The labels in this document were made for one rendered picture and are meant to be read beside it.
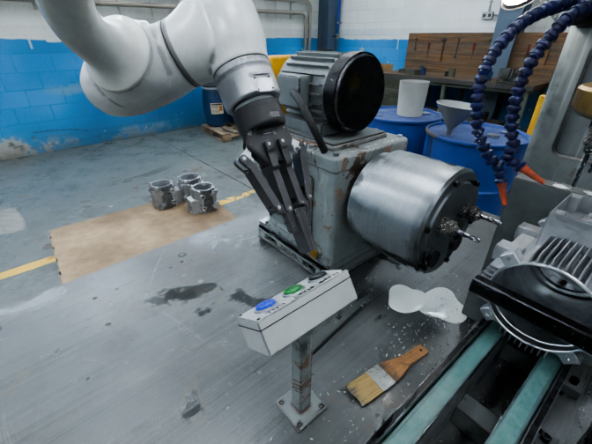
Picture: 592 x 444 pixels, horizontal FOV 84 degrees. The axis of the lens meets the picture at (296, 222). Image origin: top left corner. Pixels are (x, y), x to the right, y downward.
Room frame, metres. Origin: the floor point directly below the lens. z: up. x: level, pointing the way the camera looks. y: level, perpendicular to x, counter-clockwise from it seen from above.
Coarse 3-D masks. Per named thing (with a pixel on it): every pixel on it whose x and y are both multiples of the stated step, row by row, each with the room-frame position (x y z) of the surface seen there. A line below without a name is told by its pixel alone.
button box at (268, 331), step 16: (336, 272) 0.40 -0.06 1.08; (304, 288) 0.37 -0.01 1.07; (320, 288) 0.36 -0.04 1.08; (336, 288) 0.38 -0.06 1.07; (352, 288) 0.39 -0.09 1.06; (288, 304) 0.33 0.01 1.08; (304, 304) 0.34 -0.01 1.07; (320, 304) 0.35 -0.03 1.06; (336, 304) 0.36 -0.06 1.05; (240, 320) 0.33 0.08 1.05; (256, 320) 0.30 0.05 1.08; (272, 320) 0.31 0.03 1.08; (288, 320) 0.31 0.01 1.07; (304, 320) 0.32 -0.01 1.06; (320, 320) 0.33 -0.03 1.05; (256, 336) 0.30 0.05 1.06; (272, 336) 0.29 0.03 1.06; (288, 336) 0.30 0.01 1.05; (272, 352) 0.28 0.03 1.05
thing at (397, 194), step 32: (384, 160) 0.70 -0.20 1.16; (416, 160) 0.68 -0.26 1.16; (352, 192) 0.69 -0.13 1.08; (384, 192) 0.63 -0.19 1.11; (416, 192) 0.59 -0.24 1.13; (448, 192) 0.59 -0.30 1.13; (352, 224) 0.69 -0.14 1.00; (384, 224) 0.60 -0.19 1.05; (416, 224) 0.55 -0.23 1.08; (448, 224) 0.56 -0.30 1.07; (416, 256) 0.54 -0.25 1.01; (448, 256) 0.65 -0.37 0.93
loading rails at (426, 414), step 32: (480, 320) 0.45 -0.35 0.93; (480, 352) 0.38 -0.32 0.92; (512, 352) 0.45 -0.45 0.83; (544, 352) 0.38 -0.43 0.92; (448, 384) 0.32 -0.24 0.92; (544, 384) 0.32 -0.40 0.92; (576, 384) 0.39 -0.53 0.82; (416, 416) 0.27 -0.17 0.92; (448, 416) 0.32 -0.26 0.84; (480, 416) 0.31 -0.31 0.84; (512, 416) 0.27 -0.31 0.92; (544, 416) 0.27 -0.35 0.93
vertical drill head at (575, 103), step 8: (584, 88) 0.50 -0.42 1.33; (576, 96) 0.52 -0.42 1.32; (584, 96) 0.49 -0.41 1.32; (576, 104) 0.51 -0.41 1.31; (584, 104) 0.49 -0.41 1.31; (576, 112) 0.51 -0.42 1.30; (584, 112) 0.48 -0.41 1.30; (584, 144) 0.48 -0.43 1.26; (584, 152) 0.48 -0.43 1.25; (584, 160) 0.48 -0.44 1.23; (576, 176) 0.48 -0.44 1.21
